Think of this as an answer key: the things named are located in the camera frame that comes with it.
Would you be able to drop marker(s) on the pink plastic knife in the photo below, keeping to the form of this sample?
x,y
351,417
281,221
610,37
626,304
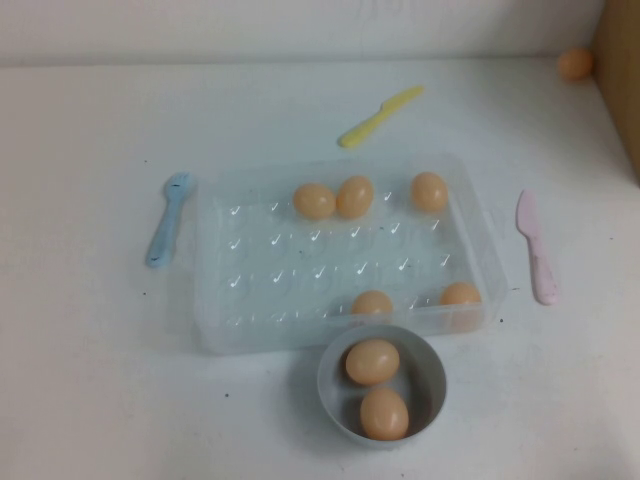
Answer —
x,y
536,245

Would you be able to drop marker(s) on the brown cardboard box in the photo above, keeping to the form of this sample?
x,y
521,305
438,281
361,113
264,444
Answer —
x,y
620,75

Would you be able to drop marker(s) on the clear plastic egg box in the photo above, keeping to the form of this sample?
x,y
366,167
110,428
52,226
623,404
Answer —
x,y
260,280

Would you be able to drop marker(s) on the yellow plastic knife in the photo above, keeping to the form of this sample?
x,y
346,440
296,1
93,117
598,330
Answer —
x,y
372,120

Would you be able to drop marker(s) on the beige egg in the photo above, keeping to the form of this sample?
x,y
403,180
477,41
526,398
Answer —
x,y
575,63
384,414
460,294
356,195
314,200
429,191
373,362
372,302

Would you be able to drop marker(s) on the grey round bowl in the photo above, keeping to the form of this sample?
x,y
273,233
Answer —
x,y
430,380

